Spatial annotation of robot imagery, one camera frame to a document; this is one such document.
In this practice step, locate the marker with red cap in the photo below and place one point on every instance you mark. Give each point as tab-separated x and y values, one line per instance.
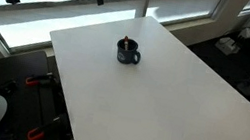
126	41

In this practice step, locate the dark teal mug with logo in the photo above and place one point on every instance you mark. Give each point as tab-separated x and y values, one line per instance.
125	56

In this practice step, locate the black robot cart top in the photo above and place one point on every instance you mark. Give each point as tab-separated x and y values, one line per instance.
4	64

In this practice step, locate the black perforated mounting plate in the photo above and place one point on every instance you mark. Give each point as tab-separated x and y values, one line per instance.
44	108

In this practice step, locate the white floor device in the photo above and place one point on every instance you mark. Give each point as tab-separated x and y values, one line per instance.
227	44

